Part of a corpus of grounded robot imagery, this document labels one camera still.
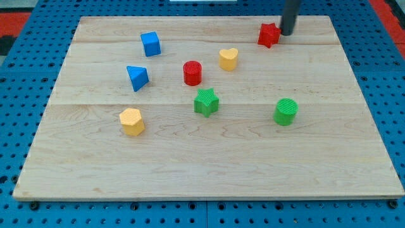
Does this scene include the blue cube block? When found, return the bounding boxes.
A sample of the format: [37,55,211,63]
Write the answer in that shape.
[140,32,161,57]

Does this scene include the red star block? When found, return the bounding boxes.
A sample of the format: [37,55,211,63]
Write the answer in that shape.
[258,23,281,48]

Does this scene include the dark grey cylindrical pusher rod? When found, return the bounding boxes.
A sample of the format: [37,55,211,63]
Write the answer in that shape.
[280,0,302,36]

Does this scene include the yellow hexagon block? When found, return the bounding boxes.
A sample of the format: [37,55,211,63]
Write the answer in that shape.
[119,108,145,136]

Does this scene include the green star block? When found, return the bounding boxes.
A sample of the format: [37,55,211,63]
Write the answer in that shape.
[194,88,219,118]

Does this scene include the red cylinder block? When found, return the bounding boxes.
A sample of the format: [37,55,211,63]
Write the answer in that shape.
[183,60,202,86]

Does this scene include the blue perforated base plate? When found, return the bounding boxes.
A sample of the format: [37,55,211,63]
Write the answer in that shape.
[1,1,404,227]

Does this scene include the green cylinder block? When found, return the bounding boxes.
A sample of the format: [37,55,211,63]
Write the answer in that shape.
[273,98,299,126]

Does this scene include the light wooden board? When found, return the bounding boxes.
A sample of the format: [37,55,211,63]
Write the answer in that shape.
[13,16,404,201]

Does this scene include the blue triangular prism block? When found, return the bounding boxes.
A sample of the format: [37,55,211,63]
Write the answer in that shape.
[127,66,149,92]

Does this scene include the yellow heart block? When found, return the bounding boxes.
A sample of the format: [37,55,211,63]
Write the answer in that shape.
[218,48,239,72]

